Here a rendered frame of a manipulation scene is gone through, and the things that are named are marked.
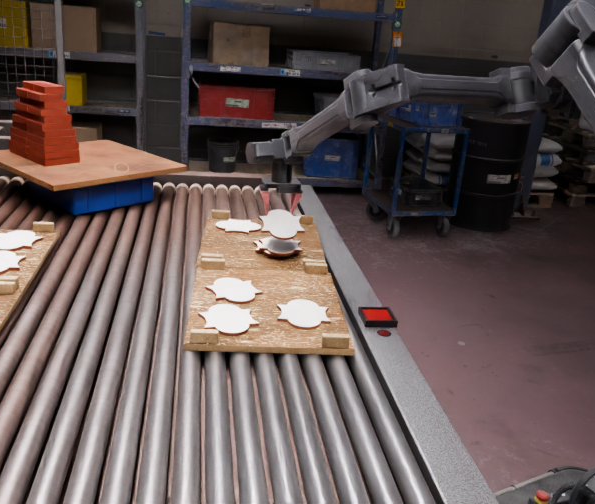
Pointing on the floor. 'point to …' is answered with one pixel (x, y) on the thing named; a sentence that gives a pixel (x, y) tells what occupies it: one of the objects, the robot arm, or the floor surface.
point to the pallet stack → (584, 169)
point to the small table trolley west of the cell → (380, 201)
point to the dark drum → (487, 171)
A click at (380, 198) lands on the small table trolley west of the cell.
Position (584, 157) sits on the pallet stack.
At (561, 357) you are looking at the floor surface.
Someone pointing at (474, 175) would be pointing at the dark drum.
